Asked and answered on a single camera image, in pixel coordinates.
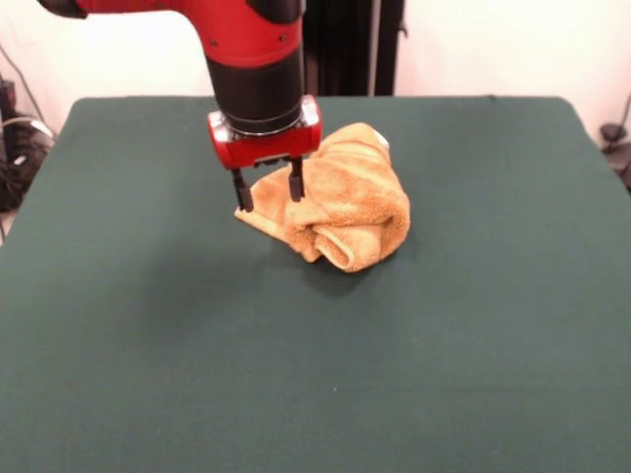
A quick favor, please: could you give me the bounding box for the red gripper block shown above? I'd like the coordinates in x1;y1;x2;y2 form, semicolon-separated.
206;95;324;214

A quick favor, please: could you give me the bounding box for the tan terry towel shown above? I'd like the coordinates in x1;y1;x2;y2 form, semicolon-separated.
234;122;412;274

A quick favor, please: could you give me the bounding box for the dark green table cloth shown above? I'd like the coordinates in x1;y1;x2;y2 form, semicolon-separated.
0;96;631;473

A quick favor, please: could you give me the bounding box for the black plug adapter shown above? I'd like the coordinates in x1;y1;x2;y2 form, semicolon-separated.
598;93;631;193

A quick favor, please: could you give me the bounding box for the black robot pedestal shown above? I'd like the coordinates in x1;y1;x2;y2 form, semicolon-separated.
300;0;410;99

